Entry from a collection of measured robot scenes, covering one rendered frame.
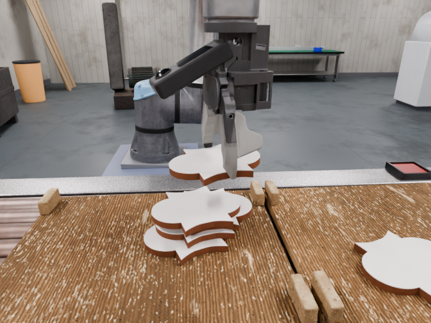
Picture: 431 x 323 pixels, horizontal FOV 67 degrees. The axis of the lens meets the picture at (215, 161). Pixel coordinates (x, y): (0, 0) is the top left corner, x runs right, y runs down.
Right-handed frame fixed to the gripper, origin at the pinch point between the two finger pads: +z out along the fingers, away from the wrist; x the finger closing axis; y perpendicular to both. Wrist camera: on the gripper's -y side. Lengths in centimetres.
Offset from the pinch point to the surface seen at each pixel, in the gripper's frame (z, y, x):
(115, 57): 27, 7, 543
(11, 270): 11.7, -30.2, -1.7
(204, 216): 7.0, -3.1, -4.2
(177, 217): 7.0, -6.9, -3.1
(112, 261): 11.7, -16.9, -4.1
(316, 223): 11.7, 16.6, -4.9
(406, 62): 35, 471, 395
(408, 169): 12, 52, 9
